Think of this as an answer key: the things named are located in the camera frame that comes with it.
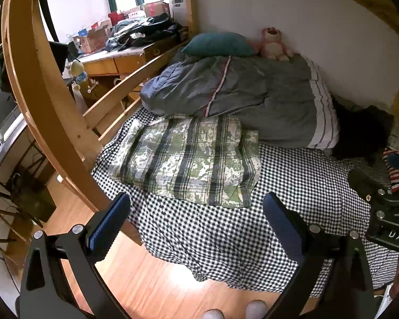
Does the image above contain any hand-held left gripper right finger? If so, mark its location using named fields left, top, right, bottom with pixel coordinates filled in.
left=262, top=192, right=376, bottom=319

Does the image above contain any black metal rack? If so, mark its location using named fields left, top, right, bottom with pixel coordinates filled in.
left=0, top=163, right=57, bottom=240

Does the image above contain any teal pillow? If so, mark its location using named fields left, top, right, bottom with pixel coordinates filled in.
left=181, top=32, right=256, bottom=58

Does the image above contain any dark screen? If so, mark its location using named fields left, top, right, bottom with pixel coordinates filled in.
left=0, top=86, right=21, bottom=133

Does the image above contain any dark green hanging cloth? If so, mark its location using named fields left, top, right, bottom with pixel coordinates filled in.
left=0, top=45, right=12, bottom=94

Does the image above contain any black clothes heap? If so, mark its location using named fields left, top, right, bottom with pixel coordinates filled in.
left=330, top=95, right=396, bottom=167

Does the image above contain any cardboard box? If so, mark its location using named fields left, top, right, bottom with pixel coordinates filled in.
left=141, top=1, right=170, bottom=17
left=75, top=25, right=112, bottom=54

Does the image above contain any dark clothes pile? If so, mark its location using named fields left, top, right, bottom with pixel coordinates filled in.
left=105, top=12, right=183, bottom=52

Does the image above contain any yellow blue plush doll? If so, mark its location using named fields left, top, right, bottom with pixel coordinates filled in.
left=69, top=61, right=88, bottom=84

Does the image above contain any black white checkered bedsheet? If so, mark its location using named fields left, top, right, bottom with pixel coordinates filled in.
left=91, top=104, right=399, bottom=298

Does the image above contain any wooden bunk bed frame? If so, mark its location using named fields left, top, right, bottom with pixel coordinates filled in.
left=0, top=0, right=399, bottom=246

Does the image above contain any wooden desk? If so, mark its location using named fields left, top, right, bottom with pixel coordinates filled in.
left=71, top=35, right=190, bottom=107

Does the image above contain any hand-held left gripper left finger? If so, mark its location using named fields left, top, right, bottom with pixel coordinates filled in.
left=15, top=192, right=133, bottom=319

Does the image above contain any grey striped duvet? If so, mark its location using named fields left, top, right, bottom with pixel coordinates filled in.
left=140, top=53, right=341, bottom=150

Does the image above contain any pink plush bear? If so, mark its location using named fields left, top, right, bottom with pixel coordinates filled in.
left=259, top=27, right=295, bottom=62

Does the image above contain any green plaid camouflage blanket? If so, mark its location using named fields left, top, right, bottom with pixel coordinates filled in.
left=107, top=115, right=262, bottom=208

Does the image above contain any person's right foot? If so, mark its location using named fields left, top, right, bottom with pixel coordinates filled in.
left=246, top=300, right=268, bottom=319

